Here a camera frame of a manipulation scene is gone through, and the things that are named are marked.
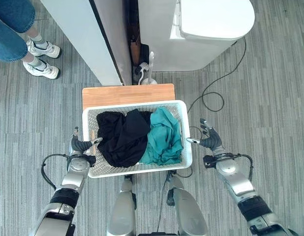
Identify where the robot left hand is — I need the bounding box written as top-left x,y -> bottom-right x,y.
71,126 -> 104,156

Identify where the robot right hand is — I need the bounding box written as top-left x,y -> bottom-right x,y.
186,118 -> 226,151

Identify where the black garment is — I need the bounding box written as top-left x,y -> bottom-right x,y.
95,109 -> 152,169

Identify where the teal garment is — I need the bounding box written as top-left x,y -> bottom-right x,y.
138,106 -> 184,166

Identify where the white perforated laundry basket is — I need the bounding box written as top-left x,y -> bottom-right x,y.
82,99 -> 193,178

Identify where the wooden stool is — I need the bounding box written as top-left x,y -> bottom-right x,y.
82,83 -> 176,110

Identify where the robot right silver leg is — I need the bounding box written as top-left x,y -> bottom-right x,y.
166,172 -> 209,236

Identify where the robot silver leg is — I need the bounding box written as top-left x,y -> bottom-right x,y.
106,175 -> 138,236
166,172 -> 209,236

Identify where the robot left silver leg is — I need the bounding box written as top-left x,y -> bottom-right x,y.
106,175 -> 138,236

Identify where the white tall cabinet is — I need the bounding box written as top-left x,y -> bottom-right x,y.
40,0 -> 132,87

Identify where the white washing machine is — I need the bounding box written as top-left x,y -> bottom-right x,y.
138,0 -> 256,72

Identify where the person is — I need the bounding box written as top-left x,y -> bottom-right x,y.
0,0 -> 62,80

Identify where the black power cable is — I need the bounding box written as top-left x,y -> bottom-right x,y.
186,36 -> 247,114

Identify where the white drain hose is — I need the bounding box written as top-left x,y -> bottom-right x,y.
136,51 -> 158,86

